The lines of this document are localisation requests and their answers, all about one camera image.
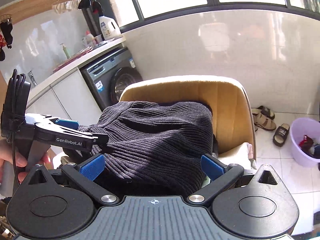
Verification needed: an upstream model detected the black ribbed knit garment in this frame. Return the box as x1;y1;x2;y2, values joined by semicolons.
65;101;217;197

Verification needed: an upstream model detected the person's left hand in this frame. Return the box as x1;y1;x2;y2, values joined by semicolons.
0;138;51;184

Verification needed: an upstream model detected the white laundry counter cabinet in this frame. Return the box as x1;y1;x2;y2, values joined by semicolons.
26;37;126;125

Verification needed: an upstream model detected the dark front-load washing machine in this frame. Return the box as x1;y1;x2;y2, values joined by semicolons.
80;47;143;110

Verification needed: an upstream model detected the brown sandal left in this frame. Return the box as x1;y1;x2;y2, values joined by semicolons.
252;108;277;131

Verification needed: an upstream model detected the black slide slipper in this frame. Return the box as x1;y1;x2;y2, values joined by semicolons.
272;124;290;147

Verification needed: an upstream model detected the green soap pump bottle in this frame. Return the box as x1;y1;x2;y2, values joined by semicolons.
61;43;71;59

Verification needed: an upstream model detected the purple plastic basin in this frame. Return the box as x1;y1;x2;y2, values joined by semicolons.
290;118;319;167

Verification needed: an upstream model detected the white laundry detergent jug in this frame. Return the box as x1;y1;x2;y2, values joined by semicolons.
99;16;121;40

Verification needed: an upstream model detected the black gripper tether cable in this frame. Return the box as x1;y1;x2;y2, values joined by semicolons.
6;68;27;183

